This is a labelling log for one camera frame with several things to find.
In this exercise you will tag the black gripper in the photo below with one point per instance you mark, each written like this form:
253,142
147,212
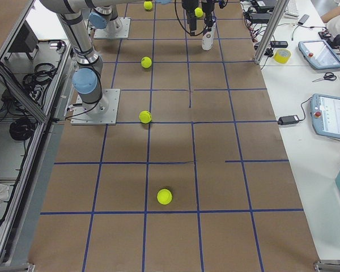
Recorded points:
208,11

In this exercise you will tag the clear tennis ball tube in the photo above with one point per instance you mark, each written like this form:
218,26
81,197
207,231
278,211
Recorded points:
208,37

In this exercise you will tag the tennis ball behind gripper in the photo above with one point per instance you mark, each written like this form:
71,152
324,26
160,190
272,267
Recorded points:
198,12

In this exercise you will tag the tennis ball far corner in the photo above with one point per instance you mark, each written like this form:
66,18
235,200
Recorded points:
148,5

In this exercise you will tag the tennis ball far middle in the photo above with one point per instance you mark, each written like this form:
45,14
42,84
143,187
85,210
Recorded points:
146,62

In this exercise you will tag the tennis ball near left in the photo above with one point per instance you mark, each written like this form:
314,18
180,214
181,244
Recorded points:
164,196

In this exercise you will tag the yellow tape roll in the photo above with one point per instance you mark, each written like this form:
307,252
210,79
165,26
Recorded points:
282,55

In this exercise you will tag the black smartphone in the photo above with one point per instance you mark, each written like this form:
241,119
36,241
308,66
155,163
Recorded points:
303,19

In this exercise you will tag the teach pendant far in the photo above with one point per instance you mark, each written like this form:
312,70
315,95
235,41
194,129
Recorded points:
319,54

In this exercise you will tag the teach pendant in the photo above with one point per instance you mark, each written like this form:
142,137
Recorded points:
325,115
319,54

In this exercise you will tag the black power adapter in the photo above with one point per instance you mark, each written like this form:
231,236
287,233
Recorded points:
288,120

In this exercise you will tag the teach pendant near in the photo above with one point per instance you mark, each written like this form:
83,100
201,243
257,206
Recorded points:
325,115

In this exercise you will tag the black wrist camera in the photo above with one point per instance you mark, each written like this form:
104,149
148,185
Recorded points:
222,3

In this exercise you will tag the aluminium frame post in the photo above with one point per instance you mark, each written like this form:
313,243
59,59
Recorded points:
270,29

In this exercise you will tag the tennis ball near base plate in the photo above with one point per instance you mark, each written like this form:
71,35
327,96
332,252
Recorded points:
145,117

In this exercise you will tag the black handled scissors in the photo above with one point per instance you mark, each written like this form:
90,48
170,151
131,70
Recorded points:
329,76

